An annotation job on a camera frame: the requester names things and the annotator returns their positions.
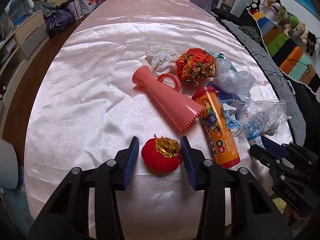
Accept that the clear plastic bag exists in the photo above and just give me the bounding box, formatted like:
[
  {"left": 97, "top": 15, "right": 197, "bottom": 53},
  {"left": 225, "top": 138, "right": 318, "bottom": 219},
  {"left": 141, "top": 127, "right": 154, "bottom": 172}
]
[{"left": 236, "top": 99, "right": 292, "bottom": 139}]

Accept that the orange candy tube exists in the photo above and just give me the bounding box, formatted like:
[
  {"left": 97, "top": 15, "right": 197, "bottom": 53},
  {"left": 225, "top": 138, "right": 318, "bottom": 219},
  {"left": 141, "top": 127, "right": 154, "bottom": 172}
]
[{"left": 192, "top": 86, "right": 240, "bottom": 168}]

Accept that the pink plastic horn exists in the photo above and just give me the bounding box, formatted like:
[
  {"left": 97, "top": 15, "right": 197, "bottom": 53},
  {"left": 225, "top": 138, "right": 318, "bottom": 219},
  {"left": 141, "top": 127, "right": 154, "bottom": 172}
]
[{"left": 132, "top": 66, "right": 204, "bottom": 133}]

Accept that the red plush lantern ornament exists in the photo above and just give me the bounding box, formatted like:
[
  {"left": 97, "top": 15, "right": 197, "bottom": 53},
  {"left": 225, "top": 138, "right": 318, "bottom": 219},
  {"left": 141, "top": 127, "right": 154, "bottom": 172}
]
[{"left": 141, "top": 134, "right": 182, "bottom": 174}]

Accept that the blue white torn wrapper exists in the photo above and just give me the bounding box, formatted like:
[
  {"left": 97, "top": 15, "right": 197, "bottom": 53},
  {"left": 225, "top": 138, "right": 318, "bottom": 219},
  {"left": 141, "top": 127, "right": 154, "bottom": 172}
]
[{"left": 221, "top": 99, "right": 247, "bottom": 137}]

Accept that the crumpled white plastic bag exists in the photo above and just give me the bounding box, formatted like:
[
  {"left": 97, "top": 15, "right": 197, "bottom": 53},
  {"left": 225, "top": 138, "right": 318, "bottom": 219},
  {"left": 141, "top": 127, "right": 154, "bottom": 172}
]
[{"left": 213, "top": 58, "right": 255, "bottom": 95}]

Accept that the colourful striped blanket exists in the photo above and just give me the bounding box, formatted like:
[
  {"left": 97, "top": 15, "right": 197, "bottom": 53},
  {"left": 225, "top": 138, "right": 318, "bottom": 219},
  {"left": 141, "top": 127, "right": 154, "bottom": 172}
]
[{"left": 244, "top": 10, "right": 319, "bottom": 100}]

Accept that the green white snack packet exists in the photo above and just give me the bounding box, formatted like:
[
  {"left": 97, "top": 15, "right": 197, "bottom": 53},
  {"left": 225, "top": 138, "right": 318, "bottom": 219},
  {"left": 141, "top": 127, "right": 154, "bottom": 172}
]
[{"left": 206, "top": 50, "right": 237, "bottom": 72}]

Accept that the red gold foil wrapper ball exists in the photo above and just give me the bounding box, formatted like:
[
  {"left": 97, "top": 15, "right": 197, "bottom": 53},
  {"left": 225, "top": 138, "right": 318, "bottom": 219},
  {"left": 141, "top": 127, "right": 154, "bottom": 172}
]
[{"left": 175, "top": 48, "right": 216, "bottom": 87}]

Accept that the green frog plush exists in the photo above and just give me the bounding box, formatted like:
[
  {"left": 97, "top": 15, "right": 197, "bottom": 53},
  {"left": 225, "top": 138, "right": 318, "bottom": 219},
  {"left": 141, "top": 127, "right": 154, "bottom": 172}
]
[{"left": 284, "top": 12, "right": 299, "bottom": 28}]

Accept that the black white cat plush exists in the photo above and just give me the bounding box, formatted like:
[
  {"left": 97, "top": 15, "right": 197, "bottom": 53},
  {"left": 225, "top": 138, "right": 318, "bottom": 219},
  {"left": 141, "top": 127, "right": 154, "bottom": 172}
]
[{"left": 246, "top": 0, "right": 261, "bottom": 12}]

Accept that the pink satin tablecloth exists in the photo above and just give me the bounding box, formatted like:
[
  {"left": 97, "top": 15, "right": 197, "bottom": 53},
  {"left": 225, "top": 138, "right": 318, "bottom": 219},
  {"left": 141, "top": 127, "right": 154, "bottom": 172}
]
[{"left": 24, "top": 0, "right": 277, "bottom": 239}]

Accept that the crumpled white tissue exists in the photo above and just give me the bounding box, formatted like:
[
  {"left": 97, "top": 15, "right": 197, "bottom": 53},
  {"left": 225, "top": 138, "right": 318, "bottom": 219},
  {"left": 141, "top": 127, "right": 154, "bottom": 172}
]
[{"left": 146, "top": 45, "right": 179, "bottom": 77}]

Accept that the beige tv cabinet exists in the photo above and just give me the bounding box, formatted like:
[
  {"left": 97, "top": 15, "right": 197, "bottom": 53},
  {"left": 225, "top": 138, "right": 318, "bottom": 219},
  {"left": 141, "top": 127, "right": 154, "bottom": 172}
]
[{"left": 1, "top": 10, "right": 49, "bottom": 102}]

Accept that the purple bag on floor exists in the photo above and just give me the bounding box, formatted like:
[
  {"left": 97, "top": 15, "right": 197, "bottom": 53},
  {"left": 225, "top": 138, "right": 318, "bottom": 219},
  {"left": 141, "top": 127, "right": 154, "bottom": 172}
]
[{"left": 44, "top": 9, "right": 75, "bottom": 38}]

